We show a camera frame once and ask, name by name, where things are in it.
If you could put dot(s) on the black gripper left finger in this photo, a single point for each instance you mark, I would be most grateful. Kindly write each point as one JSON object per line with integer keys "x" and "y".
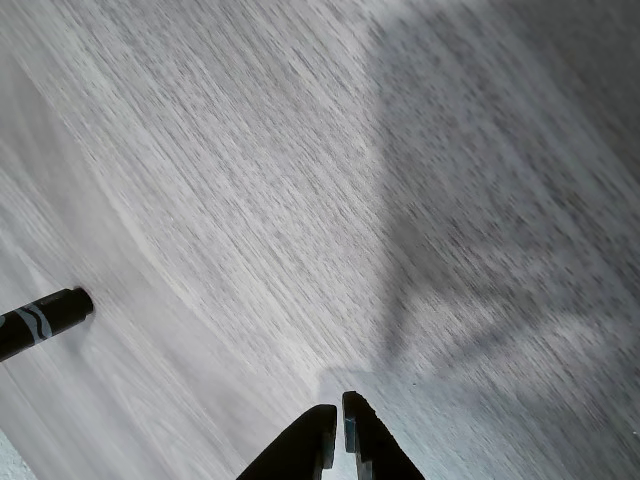
{"x": 300, "y": 445}

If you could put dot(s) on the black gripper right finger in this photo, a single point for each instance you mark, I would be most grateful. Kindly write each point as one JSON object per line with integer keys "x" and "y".
{"x": 377, "y": 445}

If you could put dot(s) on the blue capped black marker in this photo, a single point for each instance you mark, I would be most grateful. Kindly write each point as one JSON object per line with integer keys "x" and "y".
{"x": 60, "y": 312}

